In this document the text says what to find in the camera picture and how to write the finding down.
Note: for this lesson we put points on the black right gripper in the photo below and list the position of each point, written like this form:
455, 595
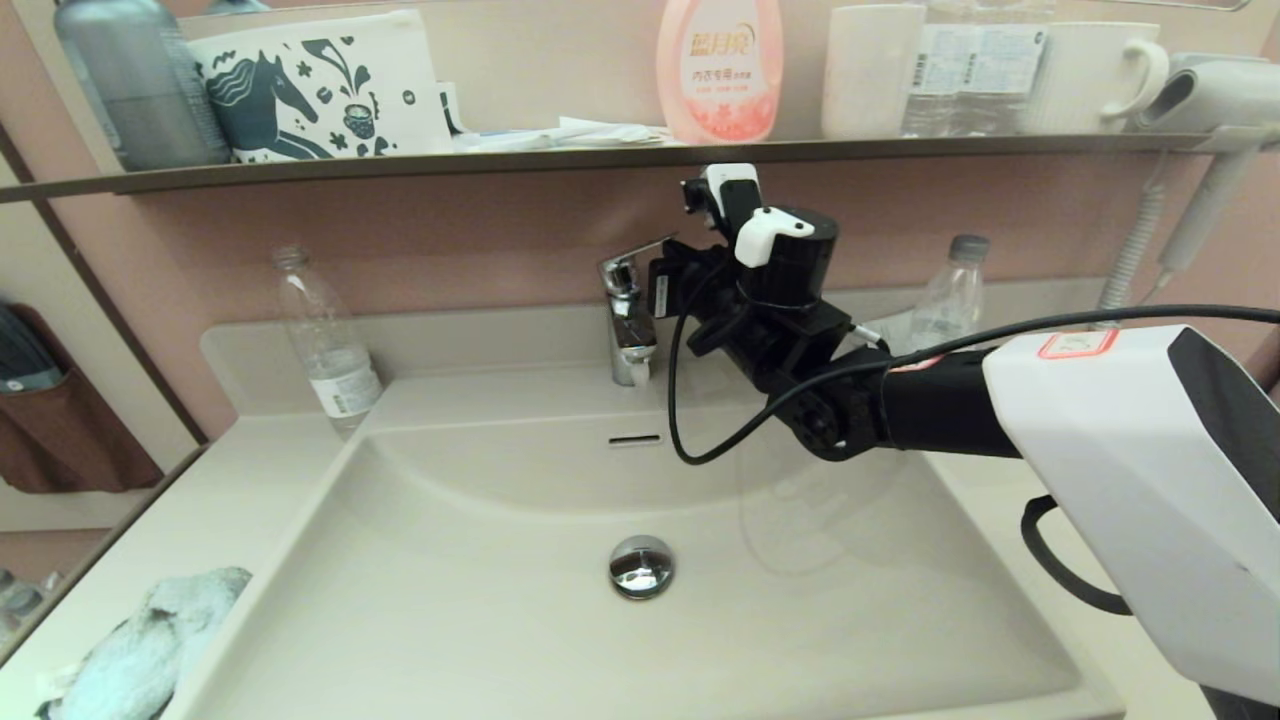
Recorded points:
770, 340

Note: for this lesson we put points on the chrome sink faucet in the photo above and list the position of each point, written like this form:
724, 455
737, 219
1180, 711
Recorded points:
630, 335

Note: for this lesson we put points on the fluffy pale blue cloth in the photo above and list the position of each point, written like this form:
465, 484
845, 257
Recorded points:
140, 650

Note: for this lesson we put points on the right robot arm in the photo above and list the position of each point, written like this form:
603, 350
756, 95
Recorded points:
1100, 430

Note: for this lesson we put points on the white sink basin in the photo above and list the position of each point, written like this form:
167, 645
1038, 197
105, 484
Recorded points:
450, 620

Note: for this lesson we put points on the white paper packets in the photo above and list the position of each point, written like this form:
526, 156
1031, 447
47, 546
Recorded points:
580, 135

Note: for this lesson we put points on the pink detergent bottle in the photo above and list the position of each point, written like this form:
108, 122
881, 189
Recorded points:
720, 75

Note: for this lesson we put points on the small printed paper card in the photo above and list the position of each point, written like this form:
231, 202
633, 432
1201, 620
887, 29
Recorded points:
895, 332

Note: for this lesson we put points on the clear plastic bottle grey cap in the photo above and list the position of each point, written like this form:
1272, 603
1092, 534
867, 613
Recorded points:
950, 300

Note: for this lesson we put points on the chrome drain stopper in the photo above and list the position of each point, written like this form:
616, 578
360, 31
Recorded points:
640, 567

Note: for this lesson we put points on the clear plastic bottle without cap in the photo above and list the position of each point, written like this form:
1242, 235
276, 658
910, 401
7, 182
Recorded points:
338, 375

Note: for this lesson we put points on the white pouch horse print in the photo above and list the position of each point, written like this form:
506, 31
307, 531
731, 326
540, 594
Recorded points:
320, 85

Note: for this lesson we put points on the grey matte bottle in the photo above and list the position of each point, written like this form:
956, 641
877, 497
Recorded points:
145, 85

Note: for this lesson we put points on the white hair dryer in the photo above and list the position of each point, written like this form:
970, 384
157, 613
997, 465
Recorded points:
1220, 95

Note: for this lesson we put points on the brown hanging fabric bag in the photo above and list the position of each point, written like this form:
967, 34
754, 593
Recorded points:
70, 440

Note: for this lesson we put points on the dark item in bag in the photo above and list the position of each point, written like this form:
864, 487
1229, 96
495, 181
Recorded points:
20, 358

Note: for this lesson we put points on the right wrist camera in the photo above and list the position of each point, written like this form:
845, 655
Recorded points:
725, 195

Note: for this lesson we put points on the grey metal wall shelf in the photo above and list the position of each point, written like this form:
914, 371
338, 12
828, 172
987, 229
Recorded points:
500, 158

